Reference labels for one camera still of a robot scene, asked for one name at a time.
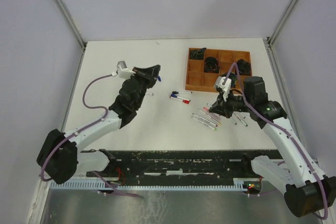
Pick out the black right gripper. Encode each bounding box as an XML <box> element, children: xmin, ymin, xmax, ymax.
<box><xmin>209</xmin><ymin>88</ymin><xmax>253</xmax><ymax>119</ymax></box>

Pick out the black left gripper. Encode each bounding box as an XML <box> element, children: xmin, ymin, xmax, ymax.
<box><xmin>129</xmin><ymin>65</ymin><xmax>161</xmax><ymax>109</ymax></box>

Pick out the pink highlighter pen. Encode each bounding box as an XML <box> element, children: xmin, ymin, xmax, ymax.
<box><xmin>203</xmin><ymin>107</ymin><xmax>220</xmax><ymax>120</ymax></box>

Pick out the magenta capped marker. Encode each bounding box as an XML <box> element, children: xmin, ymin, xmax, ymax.
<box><xmin>192</xmin><ymin>114</ymin><xmax>218</xmax><ymax>127</ymax></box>

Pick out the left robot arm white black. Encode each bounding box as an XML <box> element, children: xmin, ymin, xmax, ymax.
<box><xmin>37</xmin><ymin>61</ymin><xmax>161</xmax><ymax>184</ymax></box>

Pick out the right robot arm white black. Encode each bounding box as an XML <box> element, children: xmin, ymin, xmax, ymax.
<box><xmin>209</xmin><ymin>76</ymin><xmax>335</xmax><ymax>220</ymax></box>

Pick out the white marker black cap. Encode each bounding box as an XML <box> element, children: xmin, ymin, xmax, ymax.
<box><xmin>172</xmin><ymin>91</ymin><xmax>192</xmax><ymax>95</ymax></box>

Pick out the orange wooden compartment tray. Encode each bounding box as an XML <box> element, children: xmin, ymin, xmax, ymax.
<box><xmin>185</xmin><ymin>48</ymin><xmax>252</xmax><ymax>94</ymax></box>

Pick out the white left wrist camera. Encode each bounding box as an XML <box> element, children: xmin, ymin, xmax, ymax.
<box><xmin>111</xmin><ymin>61</ymin><xmax>135</xmax><ymax>80</ymax></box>

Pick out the black cable bundle right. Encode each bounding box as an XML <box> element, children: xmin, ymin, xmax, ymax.
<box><xmin>235</xmin><ymin>59</ymin><xmax>252</xmax><ymax>76</ymax></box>

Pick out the black cable coil middle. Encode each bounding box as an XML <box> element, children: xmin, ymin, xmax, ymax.
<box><xmin>203</xmin><ymin>56</ymin><xmax>221</xmax><ymax>73</ymax></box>

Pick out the black cable bundle top-left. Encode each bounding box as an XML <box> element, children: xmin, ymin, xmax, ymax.
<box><xmin>190</xmin><ymin>47</ymin><xmax>207</xmax><ymax>60</ymax></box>

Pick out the aluminium frame post right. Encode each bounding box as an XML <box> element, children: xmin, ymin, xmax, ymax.
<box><xmin>266</xmin><ymin>0</ymin><xmax>316</xmax><ymax>45</ymax></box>

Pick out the aluminium frame post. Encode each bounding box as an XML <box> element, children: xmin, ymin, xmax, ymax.
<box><xmin>266</xmin><ymin>0</ymin><xmax>316</xmax><ymax>45</ymax></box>
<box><xmin>39</xmin><ymin>0</ymin><xmax>87</xmax><ymax>49</ymax></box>

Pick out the aluminium frame post left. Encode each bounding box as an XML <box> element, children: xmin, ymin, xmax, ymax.
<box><xmin>39</xmin><ymin>0</ymin><xmax>87</xmax><ymax>49</ymax></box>

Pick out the white slotted cable duct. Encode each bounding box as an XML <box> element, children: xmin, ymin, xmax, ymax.
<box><xmin>49</xmin><ymin>179</ymin><xmax>247</xmax><ymax>192</ymax></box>

